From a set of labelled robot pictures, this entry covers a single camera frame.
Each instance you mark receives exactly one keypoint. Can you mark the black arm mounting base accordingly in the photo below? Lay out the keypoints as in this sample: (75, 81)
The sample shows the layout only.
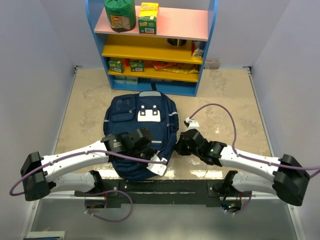
(210, 193)

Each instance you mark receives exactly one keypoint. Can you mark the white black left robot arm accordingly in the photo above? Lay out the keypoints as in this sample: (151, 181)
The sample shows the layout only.
(42, 175)

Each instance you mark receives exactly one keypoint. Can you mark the blue shelf unit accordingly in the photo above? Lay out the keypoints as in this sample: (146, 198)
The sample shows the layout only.
(176, 30)

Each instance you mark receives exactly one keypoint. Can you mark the orange yellow snack packets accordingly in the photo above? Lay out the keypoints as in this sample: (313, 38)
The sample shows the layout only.
(175, 67)

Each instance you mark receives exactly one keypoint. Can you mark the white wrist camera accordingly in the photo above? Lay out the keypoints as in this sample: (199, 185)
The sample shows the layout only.
(191, 124)
(157, 165)

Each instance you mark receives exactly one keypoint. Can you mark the navy blue student backpack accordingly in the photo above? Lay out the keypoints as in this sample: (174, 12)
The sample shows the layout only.
(151, 110)

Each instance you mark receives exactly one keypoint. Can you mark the small green box right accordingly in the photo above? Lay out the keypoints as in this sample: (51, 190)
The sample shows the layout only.
(137, 65)

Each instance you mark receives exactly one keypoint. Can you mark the green cylindrical package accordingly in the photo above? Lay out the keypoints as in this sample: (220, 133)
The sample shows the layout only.
(121, 14)

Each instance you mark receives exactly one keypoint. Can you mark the small green box left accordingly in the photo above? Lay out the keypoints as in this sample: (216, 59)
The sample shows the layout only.
(116, 65)

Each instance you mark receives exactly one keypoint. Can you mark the yellow green carton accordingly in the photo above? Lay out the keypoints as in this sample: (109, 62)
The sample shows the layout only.
(147, 18)

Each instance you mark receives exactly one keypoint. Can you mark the small box behind shelf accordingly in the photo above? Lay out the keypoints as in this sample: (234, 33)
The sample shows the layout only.
(212, 64)

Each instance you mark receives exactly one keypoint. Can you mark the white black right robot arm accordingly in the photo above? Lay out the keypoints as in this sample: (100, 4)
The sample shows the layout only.
(283, 177)

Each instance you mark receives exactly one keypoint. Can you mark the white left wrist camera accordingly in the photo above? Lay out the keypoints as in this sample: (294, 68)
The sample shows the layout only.
(157, 165)

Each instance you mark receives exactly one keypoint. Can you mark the small green box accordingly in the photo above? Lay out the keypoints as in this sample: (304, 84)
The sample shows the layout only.
(116, 65)
(137, 65)

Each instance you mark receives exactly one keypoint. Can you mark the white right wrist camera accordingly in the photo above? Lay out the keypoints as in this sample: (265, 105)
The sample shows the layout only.
(191, 124)

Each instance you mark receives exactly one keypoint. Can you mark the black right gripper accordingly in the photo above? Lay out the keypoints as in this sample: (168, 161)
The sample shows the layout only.
(180, 148)

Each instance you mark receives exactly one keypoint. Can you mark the small snack pouch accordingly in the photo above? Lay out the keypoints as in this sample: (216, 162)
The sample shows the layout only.
(197, 49)

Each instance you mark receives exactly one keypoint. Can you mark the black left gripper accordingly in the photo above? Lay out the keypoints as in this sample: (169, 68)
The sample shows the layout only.
(152, 152)

